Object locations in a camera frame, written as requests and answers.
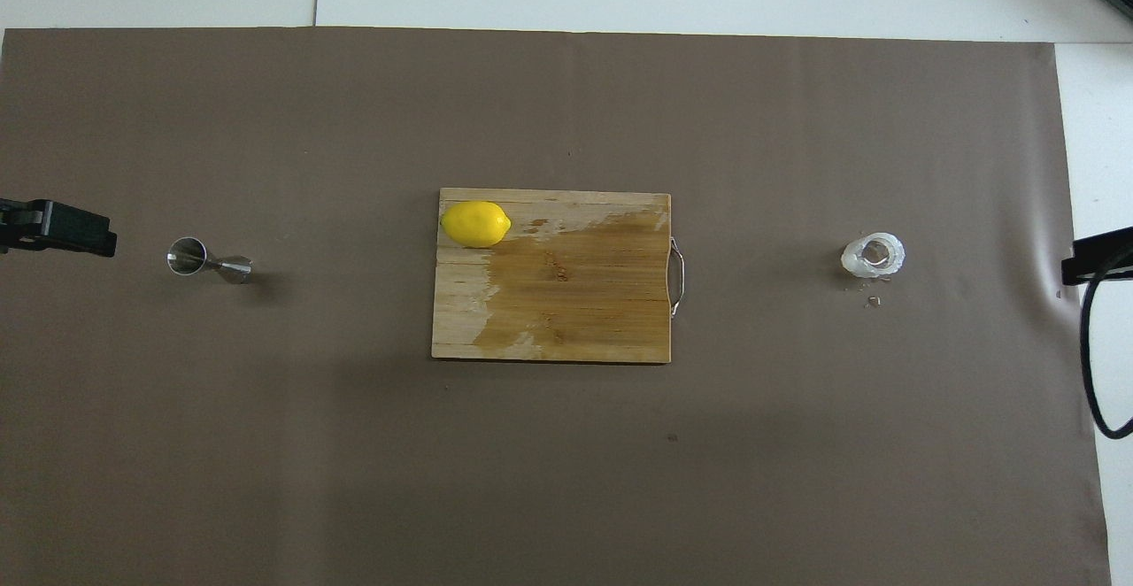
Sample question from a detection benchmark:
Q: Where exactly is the steel double jigger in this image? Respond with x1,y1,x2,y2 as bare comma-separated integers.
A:
166,236,255,286

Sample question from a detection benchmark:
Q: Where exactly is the clear crinkled plastic cup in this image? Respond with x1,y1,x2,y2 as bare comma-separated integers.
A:
841,232,906,280

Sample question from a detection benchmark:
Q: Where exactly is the brown paper table mat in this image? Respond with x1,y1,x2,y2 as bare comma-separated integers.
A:
0,27,1113,586

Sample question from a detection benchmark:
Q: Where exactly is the yellow lemon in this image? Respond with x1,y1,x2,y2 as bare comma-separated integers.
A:
440,201,513,249

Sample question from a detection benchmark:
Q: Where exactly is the wooden cutting board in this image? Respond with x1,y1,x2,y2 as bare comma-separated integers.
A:
431,188,673,364

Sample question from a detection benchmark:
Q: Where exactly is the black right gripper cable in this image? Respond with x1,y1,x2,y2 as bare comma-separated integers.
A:
1079,248,1133,439

